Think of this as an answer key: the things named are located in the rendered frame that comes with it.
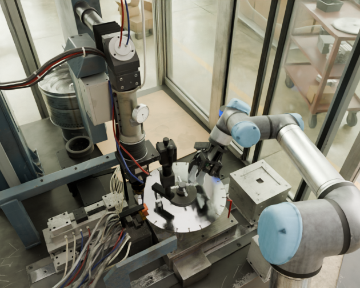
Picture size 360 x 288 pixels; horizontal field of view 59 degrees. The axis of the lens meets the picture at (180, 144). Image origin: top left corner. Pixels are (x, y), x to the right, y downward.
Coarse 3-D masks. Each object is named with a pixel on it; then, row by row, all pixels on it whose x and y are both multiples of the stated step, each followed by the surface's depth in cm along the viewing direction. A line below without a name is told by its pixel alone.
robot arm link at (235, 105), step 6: (234, 102) 102; (240, 102) 103; (228, 108) 104; (234, 108) 102; (240, 108) 102; (246, 108) 102; (222, 114) 106; (228, 114) 102; (246, 114) 103; (222, 120) 105; (222, 126) 105; (228, 132) 105
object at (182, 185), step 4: (180, 180) 118; (180, 184) 116; (184, 184) 116; (188, 184) 117; (192, 184) 117; (172, 188) 115; (176, 188) 116; (180, 188) 116; (184, 188) 115; (184, 192) 114
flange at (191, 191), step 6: (186, 186) 119; (192, 186) 121; (174, 192) 119; (180, 192) 117; (192, 192) 119; (174, 198) 117; (180, 198) 117; (186, 198) 117; (192, 198) 117; (180, 204) 115; (186, 204) 115
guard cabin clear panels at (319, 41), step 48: (48, 0) 155; (144, 0) 179; (192, 0) 155; (240, 0) 125; (336, 0) 90; (0, 48) 158; (48, 48) 169; (192, 48) 171; (240, 48) 135; (288, 48) 111; (336, 48) 95; (192, 96) 190; (240, 96) 146; (288, 96) 119; (336, 144) 106
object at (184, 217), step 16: (176, 176) 126; (208, 176) 126; (144, 192) 120; (208, 192) 120; (224, 192) 120; (160, 208) 115; (176, 208) 115; (192, 208) 115; (208, 208) 115; (160, 224) 110; (176, 224) 110; (192, 224) 110; (208, 224) 110
